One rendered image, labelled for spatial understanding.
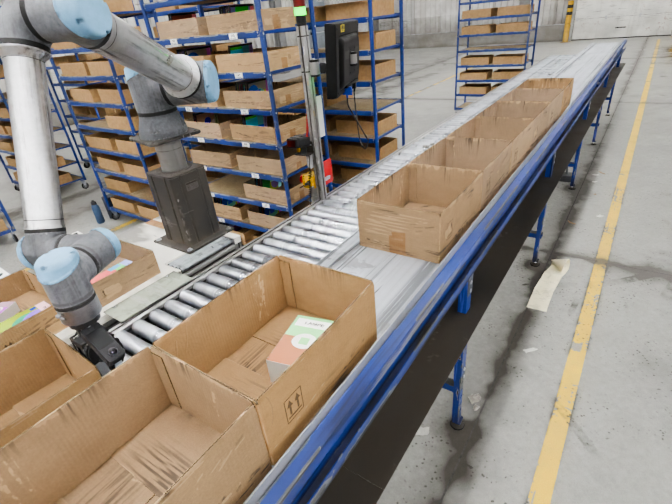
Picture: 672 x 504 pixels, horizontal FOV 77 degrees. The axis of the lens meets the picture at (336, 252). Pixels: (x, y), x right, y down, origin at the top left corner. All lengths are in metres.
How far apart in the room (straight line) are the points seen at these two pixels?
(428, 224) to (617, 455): 1.24
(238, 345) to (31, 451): 0.45
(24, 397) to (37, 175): 0.60
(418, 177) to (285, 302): 0.79
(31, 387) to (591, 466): 1.91
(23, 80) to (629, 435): 2.35
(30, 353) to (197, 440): 0.64
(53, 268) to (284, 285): 0.53
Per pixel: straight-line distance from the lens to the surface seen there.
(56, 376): 1.48
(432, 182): 1.69
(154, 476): 0.92
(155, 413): 1.01
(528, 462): 1.98
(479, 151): 2.01
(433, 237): 1.31
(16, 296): 2.03
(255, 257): 1.77
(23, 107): 1.30
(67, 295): 1.13
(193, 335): 0.99
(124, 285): 1.75
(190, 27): 2.93
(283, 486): 0.81
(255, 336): 1.11
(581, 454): 2.06
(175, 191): 1.86
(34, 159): 1.28
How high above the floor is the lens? 1.58
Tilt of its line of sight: 29 degrees down
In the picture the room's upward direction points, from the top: 6 degrees counter-clockwise
